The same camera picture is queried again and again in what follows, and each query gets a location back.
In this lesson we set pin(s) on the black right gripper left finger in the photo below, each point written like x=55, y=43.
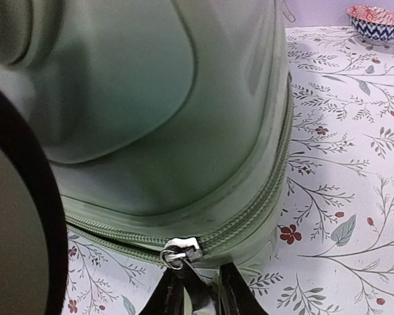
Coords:
x=167, y=298

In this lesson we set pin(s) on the green hard-shell suitcase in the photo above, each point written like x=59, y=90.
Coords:
x=144, y=126

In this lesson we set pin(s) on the floral white table mat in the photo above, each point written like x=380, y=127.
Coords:
x=334, y=237

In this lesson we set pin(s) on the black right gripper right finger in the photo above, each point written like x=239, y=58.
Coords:
x=235, y=296

